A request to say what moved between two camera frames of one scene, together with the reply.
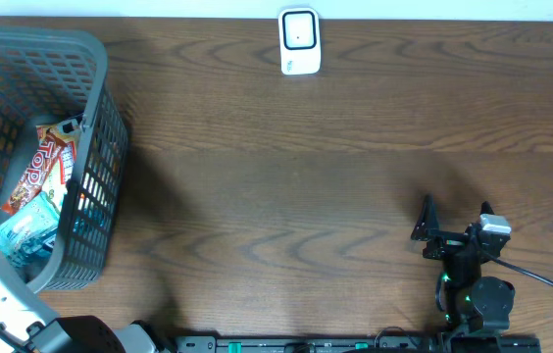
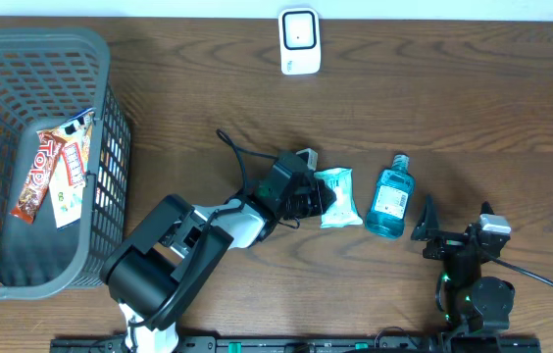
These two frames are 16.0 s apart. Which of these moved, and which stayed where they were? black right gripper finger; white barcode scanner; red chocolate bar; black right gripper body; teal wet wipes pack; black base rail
Moved: red chocolate bar; teal wet wipes pack
Stayed: white barcode scanner; black right gripper body; black base rail; black right gripper finger
